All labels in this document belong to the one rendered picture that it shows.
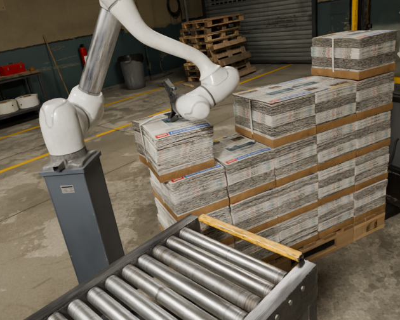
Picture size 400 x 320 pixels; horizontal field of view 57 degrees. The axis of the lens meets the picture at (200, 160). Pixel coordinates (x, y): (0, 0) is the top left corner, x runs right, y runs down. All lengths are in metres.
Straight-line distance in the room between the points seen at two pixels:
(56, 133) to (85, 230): 0.47
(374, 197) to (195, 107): 1.58
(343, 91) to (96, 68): 1.29
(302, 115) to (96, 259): 1.26
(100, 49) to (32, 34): 6.74
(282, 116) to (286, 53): 7.61
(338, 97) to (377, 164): 0.59
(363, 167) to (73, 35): 7.29
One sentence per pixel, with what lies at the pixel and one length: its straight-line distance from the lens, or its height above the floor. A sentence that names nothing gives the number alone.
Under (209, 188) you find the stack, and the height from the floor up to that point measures 0.73.
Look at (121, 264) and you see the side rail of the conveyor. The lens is 1.30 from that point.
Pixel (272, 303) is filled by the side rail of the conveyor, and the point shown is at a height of 0.80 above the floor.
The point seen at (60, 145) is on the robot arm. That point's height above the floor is 1.10.
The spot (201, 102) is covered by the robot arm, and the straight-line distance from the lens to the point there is 1.41.
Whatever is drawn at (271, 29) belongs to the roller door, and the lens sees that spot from 9.66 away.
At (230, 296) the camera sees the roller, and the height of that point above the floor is 0.79.
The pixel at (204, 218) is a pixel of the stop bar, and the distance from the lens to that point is 1.40.
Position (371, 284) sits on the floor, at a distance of 2.37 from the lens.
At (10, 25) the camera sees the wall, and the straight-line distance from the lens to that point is 8.28.
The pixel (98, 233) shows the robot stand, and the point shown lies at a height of 0.67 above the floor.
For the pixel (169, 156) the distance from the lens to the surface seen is 1.66.
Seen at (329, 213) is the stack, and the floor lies 0.29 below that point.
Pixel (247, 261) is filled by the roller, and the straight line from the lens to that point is 1.21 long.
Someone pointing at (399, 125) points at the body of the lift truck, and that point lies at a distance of 3.03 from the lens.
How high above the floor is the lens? 1.55
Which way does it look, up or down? 22 degrees down
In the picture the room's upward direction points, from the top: 8 degrees counter-clockwise
